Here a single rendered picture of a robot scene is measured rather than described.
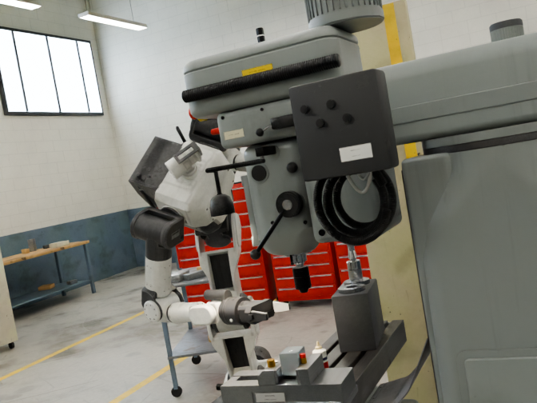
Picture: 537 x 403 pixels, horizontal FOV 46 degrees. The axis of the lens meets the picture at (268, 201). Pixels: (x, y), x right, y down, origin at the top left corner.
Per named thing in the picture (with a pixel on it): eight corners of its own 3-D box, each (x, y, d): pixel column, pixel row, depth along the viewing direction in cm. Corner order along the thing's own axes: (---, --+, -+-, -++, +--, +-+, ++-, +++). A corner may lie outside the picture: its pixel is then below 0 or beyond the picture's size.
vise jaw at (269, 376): (258, 385, 169) (255, 370, 169) (275, 369, 180) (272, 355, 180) (279, 385, 167) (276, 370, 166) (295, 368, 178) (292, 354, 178)
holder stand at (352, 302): (340, 353, 208) (329, 293, 207) (351, 333, 228) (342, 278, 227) (376, 350, 204) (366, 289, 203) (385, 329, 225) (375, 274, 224)
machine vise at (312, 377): (220, 412, 173) (213, 373, 172) (244, 392, 186) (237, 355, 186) (344, 412, 159) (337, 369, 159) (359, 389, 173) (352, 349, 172)
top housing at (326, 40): (183, 120, 178) (173, 63, 178) (227, 120, 202) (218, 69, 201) (341, 85, 158) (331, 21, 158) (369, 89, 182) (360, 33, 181)
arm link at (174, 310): (188, 327, 211) (152, 329, 224) (209, 315, 219) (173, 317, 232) (180, 297, 210) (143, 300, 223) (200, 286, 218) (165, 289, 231)
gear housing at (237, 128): (220, 149, 176) (213, 113, 175) (257, 146, 198) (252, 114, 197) (334, 128, 161) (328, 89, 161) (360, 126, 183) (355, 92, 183)
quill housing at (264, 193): (253, 261, 178) (233, 147, 176) (282, 247, 196) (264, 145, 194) (316, 254, 169) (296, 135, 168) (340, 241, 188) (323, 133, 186)
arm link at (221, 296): (228, 329, 200) (202, 327, 207) (250, 318, 208) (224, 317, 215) (221, 293, 199) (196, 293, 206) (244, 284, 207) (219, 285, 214)
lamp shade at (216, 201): (212, 215, 193) (208, 195, 192) (236, 211, 192) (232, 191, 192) (209, 217, 185) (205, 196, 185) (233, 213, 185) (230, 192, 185)
